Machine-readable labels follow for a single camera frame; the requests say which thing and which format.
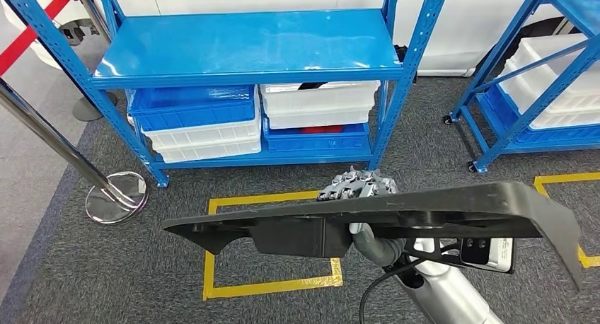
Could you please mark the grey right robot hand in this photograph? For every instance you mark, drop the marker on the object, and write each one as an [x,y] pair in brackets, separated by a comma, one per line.
[361,186]

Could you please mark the black plastic trim panel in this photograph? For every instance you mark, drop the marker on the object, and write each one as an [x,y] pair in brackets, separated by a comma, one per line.
[422,209]

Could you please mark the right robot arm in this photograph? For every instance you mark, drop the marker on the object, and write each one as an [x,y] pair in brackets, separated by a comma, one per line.
[450,298]

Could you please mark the blue shelf rack with casters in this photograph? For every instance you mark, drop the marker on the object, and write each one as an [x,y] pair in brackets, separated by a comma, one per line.
[515,127]

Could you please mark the blue metal shelf rack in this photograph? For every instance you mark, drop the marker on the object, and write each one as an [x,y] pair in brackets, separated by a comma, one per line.
[243,45]

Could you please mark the blue plastic bin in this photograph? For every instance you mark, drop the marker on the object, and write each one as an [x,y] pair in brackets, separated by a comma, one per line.
[187,111]
[318,143]
[504,108]

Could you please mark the red item in bin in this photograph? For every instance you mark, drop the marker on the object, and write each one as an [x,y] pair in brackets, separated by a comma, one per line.
[323,129]

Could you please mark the white car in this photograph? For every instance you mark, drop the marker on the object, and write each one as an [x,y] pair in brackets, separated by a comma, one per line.
[468,31]

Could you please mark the red barrier belt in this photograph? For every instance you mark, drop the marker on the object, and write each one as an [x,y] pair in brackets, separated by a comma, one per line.
[28,36]

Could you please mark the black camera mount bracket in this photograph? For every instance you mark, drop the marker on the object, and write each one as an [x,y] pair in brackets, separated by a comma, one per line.
[440,261]

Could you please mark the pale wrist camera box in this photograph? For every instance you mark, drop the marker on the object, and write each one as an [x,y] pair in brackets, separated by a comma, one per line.
[497,258]

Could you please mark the chrome stanchion post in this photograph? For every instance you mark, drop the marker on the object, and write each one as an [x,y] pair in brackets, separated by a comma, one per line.
[117,204]

